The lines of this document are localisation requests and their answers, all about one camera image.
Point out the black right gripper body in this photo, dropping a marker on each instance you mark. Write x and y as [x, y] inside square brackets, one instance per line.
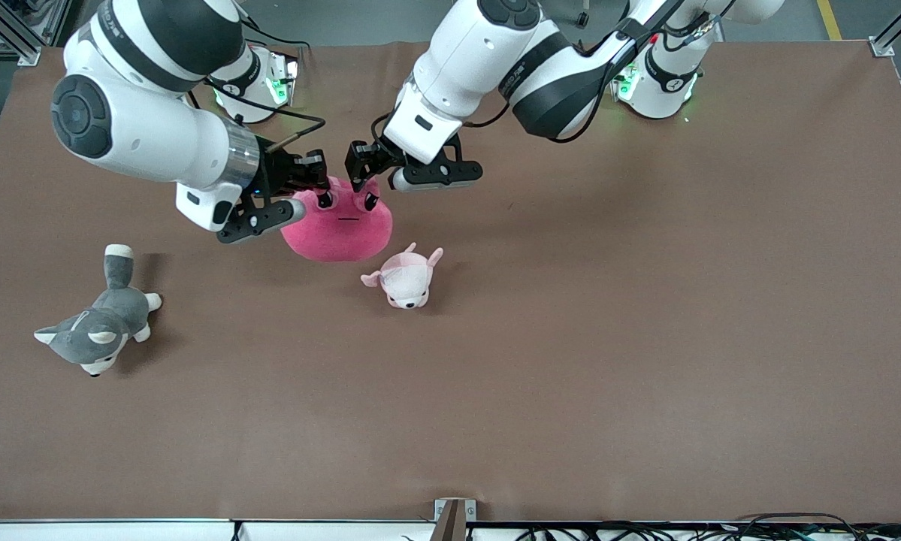
[279, 173]

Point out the round hot pink plush toy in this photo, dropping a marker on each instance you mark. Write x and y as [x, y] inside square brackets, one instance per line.
[337, 237]

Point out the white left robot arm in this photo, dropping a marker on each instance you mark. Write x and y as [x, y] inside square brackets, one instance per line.
[480, 60]

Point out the pale pink plush dog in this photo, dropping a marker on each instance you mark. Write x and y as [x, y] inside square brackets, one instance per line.
[405, 282]

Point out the black caster wheel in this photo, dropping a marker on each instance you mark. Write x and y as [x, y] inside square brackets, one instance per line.
[584, 19]

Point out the grey white husky plush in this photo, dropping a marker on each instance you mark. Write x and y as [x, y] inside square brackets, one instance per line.
[101, 330]

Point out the aluminium frame post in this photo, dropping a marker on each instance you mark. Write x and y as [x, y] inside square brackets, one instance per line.
[893, 30]
[14, 34]

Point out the grey metal bracket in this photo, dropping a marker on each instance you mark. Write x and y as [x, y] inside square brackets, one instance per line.
[470, 509]

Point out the brown camera post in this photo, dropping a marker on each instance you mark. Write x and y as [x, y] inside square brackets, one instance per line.
[450, 526]

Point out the white table edge rail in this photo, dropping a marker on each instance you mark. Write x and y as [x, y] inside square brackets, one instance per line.
[119, 530]

